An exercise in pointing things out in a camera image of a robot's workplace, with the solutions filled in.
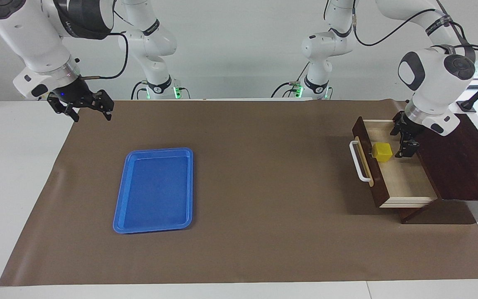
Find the dark wooden drawer cabinet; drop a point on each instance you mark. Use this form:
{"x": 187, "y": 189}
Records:
{"x": 459, "y": 166}

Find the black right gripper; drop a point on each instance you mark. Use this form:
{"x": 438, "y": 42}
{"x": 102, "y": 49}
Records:
{"x": 73, "y": 94}

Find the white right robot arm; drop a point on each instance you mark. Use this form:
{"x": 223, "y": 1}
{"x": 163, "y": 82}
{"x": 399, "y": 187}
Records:
{"x": 35, "y": 37}

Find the blue plastic tray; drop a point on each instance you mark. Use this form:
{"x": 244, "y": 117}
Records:
{"x": 156, "y": 191}

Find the yellow cube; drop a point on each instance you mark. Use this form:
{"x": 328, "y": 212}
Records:
{"x": 382, "y": 153}

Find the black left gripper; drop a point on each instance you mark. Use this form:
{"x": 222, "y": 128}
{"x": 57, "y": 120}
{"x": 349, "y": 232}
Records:
{"x": 407, "y": 128}

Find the brown table mat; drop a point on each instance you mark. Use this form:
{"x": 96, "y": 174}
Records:
{"x": 264, "y": 187}

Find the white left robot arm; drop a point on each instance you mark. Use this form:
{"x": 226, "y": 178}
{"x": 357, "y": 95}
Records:
{"x": 434, "y": 74}

